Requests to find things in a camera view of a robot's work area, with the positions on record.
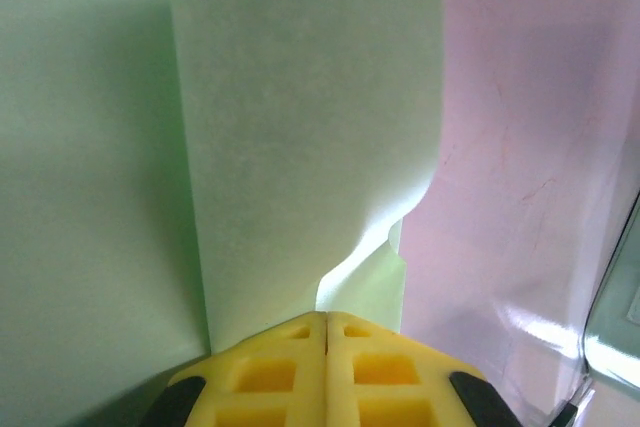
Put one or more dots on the mint green tray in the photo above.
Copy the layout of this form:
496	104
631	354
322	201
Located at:
617	337

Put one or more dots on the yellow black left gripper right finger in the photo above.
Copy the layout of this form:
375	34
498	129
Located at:
385	377

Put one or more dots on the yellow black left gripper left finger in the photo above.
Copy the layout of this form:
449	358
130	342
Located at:
280	377

